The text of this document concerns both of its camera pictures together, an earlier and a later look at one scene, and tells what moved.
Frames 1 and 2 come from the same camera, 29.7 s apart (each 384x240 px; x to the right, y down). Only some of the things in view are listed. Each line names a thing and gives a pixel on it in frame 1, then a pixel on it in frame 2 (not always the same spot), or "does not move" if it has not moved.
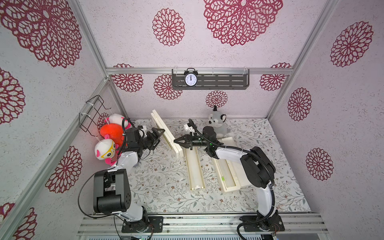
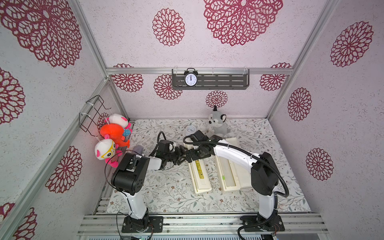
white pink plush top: [118, 119] does not move
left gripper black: [152, 147] to [180, 157]
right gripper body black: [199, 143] to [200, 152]
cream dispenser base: [231, 176] does not move
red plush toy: [113, 131] does not move
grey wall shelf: [213, 79] does not move
